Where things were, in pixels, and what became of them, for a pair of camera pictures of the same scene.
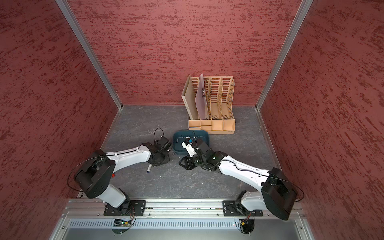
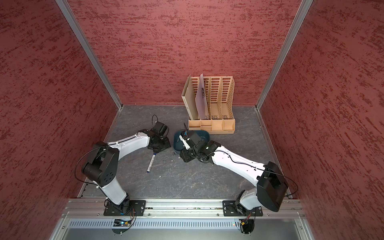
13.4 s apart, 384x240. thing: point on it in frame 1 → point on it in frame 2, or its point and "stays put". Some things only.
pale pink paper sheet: (200, 98) stays put
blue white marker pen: (149, 168) stays put
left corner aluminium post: (85, 44) stays put
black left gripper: (167, 159) → (167, 145)
